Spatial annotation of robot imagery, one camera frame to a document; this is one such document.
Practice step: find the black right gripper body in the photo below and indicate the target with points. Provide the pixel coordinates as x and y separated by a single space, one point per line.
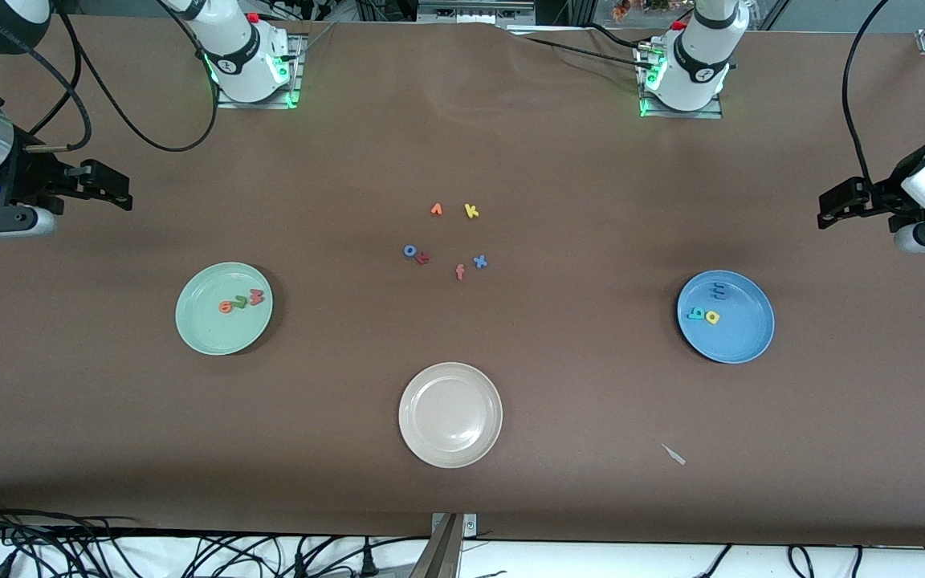
31 177

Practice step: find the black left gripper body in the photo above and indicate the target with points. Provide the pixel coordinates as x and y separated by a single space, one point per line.
885 195

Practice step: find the blue foam letter m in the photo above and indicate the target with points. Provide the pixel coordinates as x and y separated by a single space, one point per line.
718 286

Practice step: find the pink foam letter m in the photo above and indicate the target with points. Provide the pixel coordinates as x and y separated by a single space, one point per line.
256 297

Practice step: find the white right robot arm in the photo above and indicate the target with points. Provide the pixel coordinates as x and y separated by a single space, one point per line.
242 56

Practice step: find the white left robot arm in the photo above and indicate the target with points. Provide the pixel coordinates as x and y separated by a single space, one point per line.
699 64

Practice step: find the blue plate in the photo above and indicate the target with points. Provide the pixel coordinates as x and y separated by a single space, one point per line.
739 341

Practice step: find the green plate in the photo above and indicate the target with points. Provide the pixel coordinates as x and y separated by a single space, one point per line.
213 333

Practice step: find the orange flowers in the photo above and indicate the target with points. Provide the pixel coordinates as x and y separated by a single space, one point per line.
623 10

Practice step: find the small grey paper scrap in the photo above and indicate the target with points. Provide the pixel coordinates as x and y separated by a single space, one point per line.
674 454

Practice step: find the brown table mat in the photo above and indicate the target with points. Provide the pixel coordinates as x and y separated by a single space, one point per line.
591 401

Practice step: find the beige plate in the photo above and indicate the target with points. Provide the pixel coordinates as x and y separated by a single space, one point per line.
450 415

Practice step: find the black power plug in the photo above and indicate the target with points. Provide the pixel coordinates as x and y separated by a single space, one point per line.
366 562

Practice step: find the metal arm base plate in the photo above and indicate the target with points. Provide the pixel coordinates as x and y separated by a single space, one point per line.
683 115
295 68

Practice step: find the grey metal frame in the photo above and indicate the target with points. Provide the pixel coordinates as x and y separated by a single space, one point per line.
474 12

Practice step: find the metal table bracket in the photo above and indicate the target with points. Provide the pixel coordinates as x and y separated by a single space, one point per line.
442 554

